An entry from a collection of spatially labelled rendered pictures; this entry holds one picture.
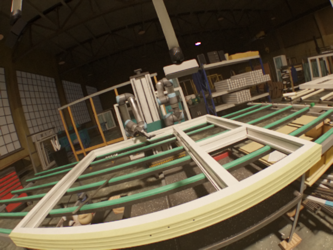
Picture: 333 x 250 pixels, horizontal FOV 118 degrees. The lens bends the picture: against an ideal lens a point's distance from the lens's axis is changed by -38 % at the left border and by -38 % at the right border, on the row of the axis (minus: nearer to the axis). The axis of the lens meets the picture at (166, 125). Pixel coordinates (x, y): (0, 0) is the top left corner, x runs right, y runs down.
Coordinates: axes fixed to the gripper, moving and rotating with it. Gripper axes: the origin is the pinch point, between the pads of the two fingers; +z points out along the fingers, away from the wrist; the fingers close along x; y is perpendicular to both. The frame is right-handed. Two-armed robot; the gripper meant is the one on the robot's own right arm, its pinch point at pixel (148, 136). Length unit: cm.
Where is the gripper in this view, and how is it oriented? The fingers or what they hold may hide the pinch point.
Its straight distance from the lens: 172.5
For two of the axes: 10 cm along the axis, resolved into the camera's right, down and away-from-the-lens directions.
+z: 8.0, 4.6, -3.9
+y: 5.9, -7.2, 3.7
